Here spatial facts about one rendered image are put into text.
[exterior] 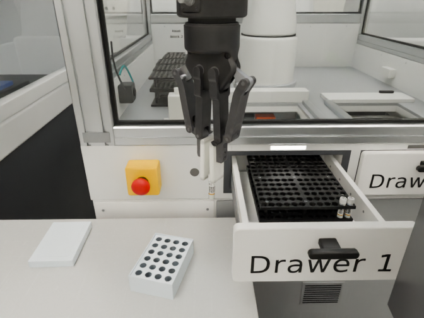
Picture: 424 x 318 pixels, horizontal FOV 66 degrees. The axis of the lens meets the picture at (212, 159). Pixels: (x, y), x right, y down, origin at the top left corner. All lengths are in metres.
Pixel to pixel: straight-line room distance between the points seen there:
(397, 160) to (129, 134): 0.61
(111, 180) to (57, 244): 0.18
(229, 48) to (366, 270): 0.42
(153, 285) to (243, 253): 0.18
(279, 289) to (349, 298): 0.21
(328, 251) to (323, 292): 0.56
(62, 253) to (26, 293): 0.09
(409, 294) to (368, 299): 0.54
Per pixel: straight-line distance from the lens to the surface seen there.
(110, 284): 0.69
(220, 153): 0.50
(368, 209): 0.69
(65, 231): 0.82
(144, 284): 0.64
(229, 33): 0.44
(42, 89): 1.41
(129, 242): 0.77
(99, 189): 0.84
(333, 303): 1.12
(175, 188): 0.80
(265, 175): 0.72
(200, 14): 0.43
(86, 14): 0.72
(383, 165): 0.85
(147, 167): 0.73
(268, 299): 1.06
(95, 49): 0.72
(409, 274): 0.62
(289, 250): 0.56
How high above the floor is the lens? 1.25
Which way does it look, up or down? 26 degrees down
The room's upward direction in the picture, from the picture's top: straight up
